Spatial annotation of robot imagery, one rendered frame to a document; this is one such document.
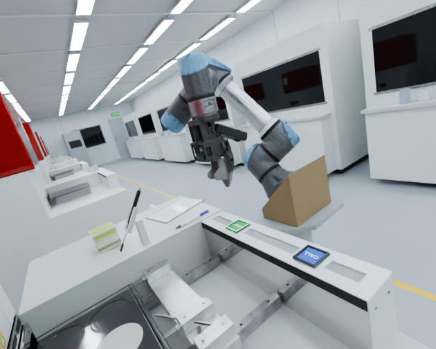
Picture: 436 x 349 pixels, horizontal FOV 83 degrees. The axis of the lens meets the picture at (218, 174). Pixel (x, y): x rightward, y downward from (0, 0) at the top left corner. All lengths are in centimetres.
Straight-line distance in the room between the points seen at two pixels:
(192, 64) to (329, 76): 314
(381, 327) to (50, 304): 75
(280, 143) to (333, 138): 279
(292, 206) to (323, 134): 273
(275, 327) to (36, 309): 59
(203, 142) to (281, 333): 48
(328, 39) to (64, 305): 363
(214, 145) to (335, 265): 39
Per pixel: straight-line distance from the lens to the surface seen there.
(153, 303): 82
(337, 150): 384
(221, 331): 57
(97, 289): 83
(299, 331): 66
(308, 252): 62
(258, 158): 107
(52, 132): 1365
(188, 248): 88
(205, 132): 66
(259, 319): 67
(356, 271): 58
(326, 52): 372
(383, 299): 57
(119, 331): 70
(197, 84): 65
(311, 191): 104
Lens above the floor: 132
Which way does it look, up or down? 15 degrees down
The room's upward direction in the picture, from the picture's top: 14 degrees counter-clockwise
